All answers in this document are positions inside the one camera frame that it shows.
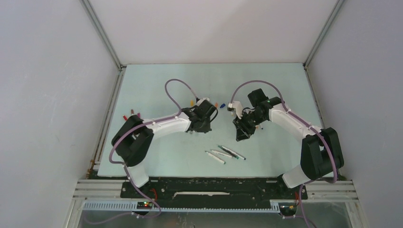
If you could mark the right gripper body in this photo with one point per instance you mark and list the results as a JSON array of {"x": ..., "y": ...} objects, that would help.
[{"x": 253, "y": 116}]

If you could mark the white cable duct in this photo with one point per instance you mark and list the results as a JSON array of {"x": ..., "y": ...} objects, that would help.
[{"x": 133, "y": 206}]

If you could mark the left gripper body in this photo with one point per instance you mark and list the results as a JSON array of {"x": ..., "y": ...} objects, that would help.
[{"x": 205, "y": 127}]

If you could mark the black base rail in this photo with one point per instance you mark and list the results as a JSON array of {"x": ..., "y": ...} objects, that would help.
[{"x": 212, "y": 193}]

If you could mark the right controller board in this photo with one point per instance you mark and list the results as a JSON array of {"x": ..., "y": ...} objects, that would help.
[{"x": 287, "y": 208}]

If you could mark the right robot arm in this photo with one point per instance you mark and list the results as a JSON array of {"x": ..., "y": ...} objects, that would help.
[{"x": 321, "y": 151}]

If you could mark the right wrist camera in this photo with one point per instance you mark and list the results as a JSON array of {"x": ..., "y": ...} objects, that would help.
[{"x": 235, "y": 108}]

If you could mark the left controller board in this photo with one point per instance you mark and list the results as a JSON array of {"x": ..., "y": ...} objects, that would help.
[{"x": 144, "y": 205}]

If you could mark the green cap marker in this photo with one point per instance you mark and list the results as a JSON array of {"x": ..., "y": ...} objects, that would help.
[{"x": 215, "y": 157}]

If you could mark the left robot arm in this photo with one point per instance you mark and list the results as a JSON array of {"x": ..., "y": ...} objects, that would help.
[{"x": 133, "y": 140}]

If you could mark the navy blue cap pen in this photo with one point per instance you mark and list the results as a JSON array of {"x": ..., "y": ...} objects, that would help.
[{"x": 237, "y": 154}]

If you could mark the controller board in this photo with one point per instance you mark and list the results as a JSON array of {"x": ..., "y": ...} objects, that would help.
[
  {"x": 287, "y": 208},
  {"x": 144, "y": 205}
]

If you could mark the grey cap marker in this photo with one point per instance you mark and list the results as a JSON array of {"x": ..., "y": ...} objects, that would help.
[{"x": 221, "y": 153}]

